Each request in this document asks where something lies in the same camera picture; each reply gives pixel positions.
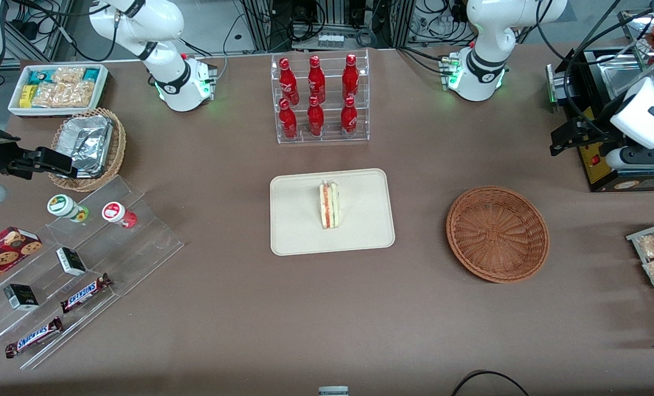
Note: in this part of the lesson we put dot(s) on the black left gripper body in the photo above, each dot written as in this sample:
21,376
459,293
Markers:
600,136

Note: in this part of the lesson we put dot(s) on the triangle sandwich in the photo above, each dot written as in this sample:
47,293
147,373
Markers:
330,204

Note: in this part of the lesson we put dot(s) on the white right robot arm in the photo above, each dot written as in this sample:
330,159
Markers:
179,82

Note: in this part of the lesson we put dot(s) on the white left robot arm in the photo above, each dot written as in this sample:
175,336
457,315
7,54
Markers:
481,74

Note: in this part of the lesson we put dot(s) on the silver foil tray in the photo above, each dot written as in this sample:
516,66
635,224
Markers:
87,140

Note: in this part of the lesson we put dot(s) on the light tan wicker basket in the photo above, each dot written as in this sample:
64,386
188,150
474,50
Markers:
119,143

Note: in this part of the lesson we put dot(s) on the brown round wicker basket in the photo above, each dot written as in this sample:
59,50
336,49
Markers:
497,234

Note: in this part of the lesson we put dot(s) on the steel tray with bags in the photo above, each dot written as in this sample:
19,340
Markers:
648,247

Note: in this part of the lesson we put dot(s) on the beige plastic tray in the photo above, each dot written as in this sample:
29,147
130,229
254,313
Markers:
360,220

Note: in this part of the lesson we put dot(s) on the green lid cup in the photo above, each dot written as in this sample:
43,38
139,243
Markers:
62,205

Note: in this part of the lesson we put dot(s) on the white rectangular snack bin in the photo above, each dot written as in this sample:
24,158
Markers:
57,107

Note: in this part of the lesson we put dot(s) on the yellow snack packet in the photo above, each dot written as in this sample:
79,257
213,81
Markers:
27,96

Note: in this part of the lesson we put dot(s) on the clear bag of crackers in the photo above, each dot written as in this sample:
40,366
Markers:
68,74
65,94

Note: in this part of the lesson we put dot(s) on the red lid cup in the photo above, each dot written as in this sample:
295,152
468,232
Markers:
115,212

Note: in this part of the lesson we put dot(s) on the teal snack packet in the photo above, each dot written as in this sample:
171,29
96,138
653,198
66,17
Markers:
39,76
91,73

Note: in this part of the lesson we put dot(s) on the red cookie box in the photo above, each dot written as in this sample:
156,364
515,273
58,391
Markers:
5,253

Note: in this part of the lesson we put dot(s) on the small black box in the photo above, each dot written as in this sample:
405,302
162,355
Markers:
21,297
71,261

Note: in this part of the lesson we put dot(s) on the clear acrylic step stand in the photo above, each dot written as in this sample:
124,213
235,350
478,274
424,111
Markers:
139,242

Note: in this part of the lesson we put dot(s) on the steel rack with red packs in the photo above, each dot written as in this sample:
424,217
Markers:
635,27

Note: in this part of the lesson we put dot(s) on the Snickers chocolate bar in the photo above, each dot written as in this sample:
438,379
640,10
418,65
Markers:
34,337
84,293

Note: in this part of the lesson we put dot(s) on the red cola bottle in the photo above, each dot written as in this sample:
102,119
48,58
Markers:
350,80
315,120
287,122
349,119
317,82
289,83

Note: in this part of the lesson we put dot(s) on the clear acrylic bottle rack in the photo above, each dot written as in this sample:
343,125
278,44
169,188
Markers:
329,124

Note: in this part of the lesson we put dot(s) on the white power strip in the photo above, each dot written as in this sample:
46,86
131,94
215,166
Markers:
330,40

